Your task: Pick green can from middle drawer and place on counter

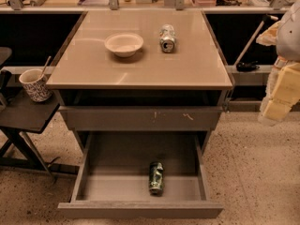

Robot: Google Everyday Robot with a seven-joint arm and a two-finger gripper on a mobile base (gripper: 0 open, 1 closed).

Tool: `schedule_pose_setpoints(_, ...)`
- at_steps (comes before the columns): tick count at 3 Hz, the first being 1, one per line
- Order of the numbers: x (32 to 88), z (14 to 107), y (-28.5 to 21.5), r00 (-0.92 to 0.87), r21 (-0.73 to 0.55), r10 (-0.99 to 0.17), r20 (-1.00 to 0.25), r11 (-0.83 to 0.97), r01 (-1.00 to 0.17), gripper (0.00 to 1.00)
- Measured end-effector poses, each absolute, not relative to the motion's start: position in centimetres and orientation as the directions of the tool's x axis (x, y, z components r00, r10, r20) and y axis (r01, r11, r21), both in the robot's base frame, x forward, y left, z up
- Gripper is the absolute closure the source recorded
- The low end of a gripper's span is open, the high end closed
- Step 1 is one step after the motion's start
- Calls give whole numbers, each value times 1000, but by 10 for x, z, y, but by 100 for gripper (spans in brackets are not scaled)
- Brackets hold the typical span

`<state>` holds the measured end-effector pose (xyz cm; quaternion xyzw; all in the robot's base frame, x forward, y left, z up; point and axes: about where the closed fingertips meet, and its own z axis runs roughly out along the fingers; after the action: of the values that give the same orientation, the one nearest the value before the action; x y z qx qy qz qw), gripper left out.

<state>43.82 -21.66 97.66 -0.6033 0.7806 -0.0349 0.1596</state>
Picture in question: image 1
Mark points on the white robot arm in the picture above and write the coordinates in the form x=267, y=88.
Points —
x=285, y=35

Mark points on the dark side table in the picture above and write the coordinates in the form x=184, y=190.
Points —
x=20, y=117

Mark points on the white stick with black tip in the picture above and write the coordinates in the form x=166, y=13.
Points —
x=265, y=19

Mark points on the green soda can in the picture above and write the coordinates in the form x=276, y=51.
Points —
x=156, y=183

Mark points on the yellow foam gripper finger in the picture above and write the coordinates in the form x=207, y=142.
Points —
x=282, y=92

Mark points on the silver soda can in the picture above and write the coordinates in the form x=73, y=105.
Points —
x=167, y=38

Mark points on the wooden stir stick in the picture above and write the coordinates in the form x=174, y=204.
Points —
x=45, y=66

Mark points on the open grey middle drawer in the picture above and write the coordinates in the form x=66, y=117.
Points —
x=113, y=179

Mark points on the patterned paper cup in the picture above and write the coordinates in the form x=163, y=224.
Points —
x=34, y=84

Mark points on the white bowl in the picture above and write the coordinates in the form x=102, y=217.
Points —
x=123, y=44

